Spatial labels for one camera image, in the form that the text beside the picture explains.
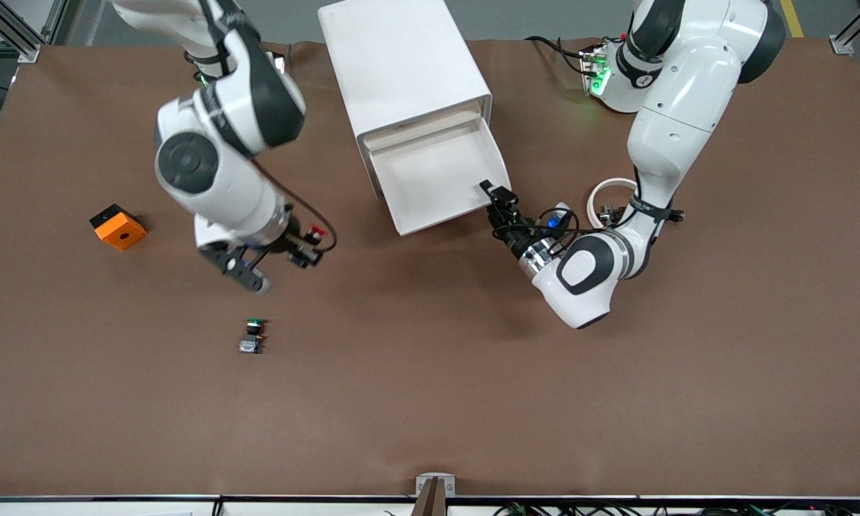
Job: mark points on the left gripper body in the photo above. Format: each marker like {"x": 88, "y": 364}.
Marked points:
{"x": 514, "y": 234}

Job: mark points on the green push button switch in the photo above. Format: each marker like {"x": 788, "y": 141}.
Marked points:
{"x": 251, "y": 342}

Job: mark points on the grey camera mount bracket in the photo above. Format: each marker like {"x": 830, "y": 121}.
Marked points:
{"x": 436, "y": 486}

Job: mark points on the dark brown terminal block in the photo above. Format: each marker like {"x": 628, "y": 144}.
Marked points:
{"x": 608, "y": 213}

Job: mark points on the orange black button box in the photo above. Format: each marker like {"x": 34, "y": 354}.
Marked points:
{"x": 122, "y": 233}

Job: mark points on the red push button switch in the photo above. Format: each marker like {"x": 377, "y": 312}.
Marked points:
{"x": 317, "y": 231}

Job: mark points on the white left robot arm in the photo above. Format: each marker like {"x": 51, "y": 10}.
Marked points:
{"x": 681, "y": 107}

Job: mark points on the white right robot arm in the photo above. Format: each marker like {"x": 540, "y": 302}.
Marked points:
{"x": 215, "y": 165}

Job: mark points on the small black clip component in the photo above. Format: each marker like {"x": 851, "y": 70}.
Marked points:
{"x": 677, "y": 214}

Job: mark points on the aluminium frame profile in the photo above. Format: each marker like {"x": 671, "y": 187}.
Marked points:
{"x": 30, "y": 52}
{"x": 842, "y": 46}

